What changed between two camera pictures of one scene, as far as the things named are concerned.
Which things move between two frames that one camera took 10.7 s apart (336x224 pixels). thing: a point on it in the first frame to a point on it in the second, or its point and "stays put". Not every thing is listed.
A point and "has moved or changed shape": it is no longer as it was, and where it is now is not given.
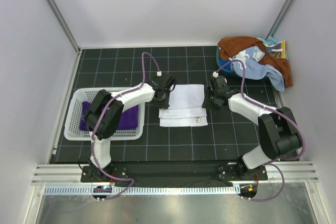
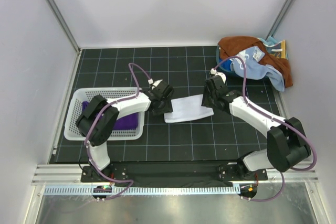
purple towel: [129, 121] stays put
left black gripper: [165, 105] to [168, 108]
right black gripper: [206, 97] stays put
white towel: [186, 107] has moved or changed shape
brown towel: [229, 46] stays put
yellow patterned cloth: [279, 50] stays put
